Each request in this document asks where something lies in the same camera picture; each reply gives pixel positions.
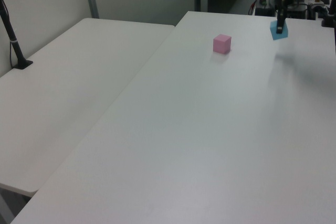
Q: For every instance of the pink cube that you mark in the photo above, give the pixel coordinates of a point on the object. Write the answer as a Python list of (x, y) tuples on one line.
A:
[(221, 43)]

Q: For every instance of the blue cube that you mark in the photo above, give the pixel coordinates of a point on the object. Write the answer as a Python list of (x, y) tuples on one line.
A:
[(274, 32)]

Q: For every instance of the black camera stand pole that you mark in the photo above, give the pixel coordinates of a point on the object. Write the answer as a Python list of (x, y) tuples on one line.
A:
[(11, 37)]

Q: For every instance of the black stand clamp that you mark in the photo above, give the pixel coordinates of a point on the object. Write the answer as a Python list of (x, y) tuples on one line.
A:
[(329, 14)]

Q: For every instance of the white side table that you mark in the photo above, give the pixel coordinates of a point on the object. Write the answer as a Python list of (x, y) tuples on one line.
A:
[(65, 90)]

